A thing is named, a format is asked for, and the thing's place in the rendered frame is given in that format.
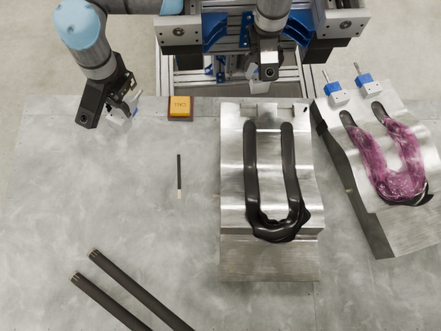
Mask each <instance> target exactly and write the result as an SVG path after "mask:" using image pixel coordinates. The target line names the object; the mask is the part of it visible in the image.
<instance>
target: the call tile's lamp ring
mask: <svg viewBox="0 0 441 331"><path fill-rule="evenodd" d="M190 98H191V109H190V116H170V106H171V96H169V102H168V115H167V118H192V116H193V97H190Z"/></svg>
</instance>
